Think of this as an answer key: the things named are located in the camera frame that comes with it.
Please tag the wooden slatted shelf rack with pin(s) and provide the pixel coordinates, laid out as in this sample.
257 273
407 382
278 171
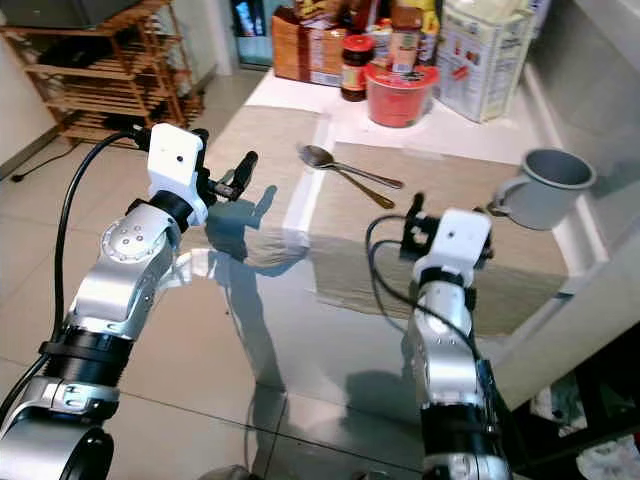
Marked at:
115 95

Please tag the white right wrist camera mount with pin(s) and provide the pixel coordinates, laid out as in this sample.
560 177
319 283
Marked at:
455 238

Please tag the grey mug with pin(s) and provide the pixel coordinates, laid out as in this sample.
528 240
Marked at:
550 195

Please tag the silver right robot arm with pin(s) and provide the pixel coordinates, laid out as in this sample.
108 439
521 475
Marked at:
450 370

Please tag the narrow woven beige placemat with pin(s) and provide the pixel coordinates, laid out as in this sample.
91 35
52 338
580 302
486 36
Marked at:
265 135

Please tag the black appliance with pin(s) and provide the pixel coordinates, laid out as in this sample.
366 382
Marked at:
65 10

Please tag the silver metal spoon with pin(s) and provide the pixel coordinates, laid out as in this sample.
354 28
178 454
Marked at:
316 156

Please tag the short orange food box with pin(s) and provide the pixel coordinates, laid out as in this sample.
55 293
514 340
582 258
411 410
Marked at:
324 60

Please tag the dark jar with red lid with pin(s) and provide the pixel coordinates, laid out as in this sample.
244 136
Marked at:
356 70

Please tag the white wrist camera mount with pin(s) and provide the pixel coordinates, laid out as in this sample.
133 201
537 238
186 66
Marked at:
455 238
175 158

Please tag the red instant noodle bowl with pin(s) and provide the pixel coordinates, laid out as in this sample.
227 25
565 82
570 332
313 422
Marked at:
400 98

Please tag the white printed carton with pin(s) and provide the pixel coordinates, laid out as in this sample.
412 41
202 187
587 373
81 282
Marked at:
482 60

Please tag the wide woven beige placemat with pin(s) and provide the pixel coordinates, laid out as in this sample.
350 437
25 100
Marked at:
450 170

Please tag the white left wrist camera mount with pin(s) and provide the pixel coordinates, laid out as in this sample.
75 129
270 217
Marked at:
175 158

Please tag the brown sauce bottle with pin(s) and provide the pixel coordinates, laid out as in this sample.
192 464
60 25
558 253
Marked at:
406 40

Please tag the tall orange food box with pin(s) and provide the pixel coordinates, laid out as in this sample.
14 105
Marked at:
288 48

